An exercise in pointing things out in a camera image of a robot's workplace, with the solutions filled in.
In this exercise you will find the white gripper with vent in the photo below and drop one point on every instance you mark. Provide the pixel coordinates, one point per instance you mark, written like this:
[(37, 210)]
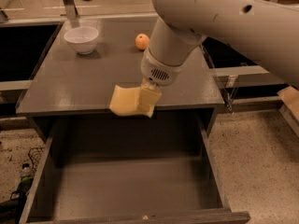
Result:
[(156, 71)]

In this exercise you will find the yellow wavy sponge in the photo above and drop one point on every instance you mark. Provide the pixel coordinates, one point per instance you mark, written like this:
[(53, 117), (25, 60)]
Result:
[(124, 101)]

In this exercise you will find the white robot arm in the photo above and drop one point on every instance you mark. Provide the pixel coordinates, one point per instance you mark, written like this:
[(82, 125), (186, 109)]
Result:
[(263, 30)]

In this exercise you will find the open grey top drawer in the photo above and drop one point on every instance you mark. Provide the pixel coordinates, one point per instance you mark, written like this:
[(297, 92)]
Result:
[(101, 169)]

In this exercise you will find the grey cabinet counter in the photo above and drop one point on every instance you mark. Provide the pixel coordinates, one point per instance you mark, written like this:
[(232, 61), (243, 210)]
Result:
[(69, 83)]

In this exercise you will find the orange fruit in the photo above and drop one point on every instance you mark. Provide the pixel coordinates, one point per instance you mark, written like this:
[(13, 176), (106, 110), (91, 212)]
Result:
[(141, 41)]

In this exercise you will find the white ceramic bowl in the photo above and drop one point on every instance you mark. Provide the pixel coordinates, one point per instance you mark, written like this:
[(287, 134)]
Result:
[(82, 40)]

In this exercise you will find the green plastic bottle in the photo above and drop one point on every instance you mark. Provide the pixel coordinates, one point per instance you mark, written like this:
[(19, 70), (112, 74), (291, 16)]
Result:
[(26, 178)]

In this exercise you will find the black wire basket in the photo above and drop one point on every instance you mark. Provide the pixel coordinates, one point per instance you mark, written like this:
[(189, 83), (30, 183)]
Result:
[(35, 155)]

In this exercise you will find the metal post left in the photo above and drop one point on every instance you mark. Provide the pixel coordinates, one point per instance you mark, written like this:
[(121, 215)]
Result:
[(70, 9)]

